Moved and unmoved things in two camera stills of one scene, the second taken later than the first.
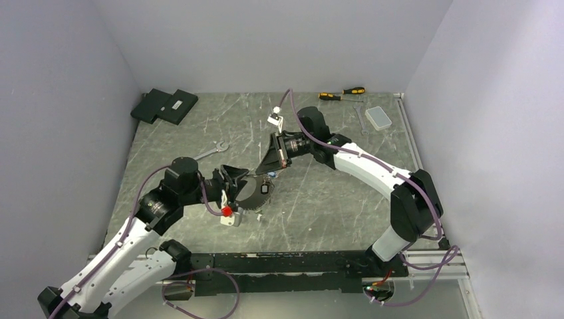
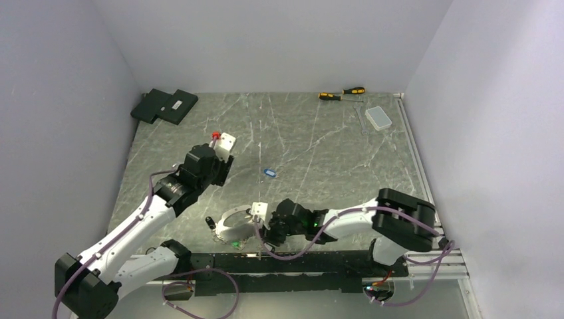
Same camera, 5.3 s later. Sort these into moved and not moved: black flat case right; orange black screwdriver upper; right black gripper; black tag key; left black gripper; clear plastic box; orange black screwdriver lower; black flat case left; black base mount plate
Moved: black tag key; right black gripper; left black gripper
Not moved: orange black screwdriver lower; orange black screwdriver upper; black flat case left; black base mount plate; black flat case right; clear plastic box
